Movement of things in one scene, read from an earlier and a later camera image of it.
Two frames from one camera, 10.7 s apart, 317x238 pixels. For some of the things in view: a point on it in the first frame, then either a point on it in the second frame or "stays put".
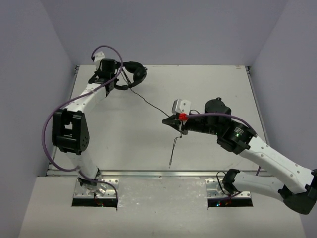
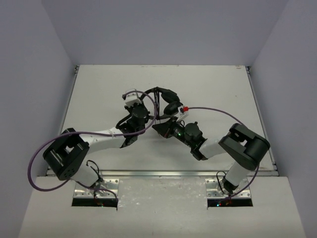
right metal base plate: (213, 191) stays put
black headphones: (139, 75) -> (168, 96)
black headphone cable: (179, 137) -> (156, 94)
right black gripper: (174, 122) -> (165, 129)
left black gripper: (109, 84) -> (135, 109)
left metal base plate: (103, 190) stays put
